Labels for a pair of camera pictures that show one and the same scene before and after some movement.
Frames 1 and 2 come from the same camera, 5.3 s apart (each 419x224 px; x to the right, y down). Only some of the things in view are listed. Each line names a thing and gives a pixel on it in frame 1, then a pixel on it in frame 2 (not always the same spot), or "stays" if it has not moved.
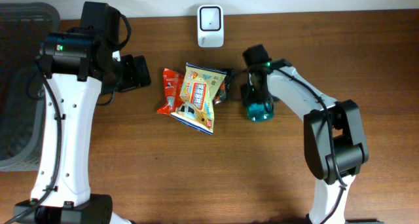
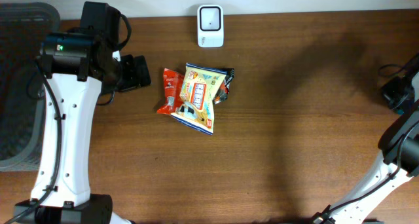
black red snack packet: (223, 92) stays
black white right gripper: (246, 91) → (393, 91)
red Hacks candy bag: (173, 82) stays
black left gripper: (131, 73) stays
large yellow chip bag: (195, 108) stays
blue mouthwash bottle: (260, 112) → (408, 107)
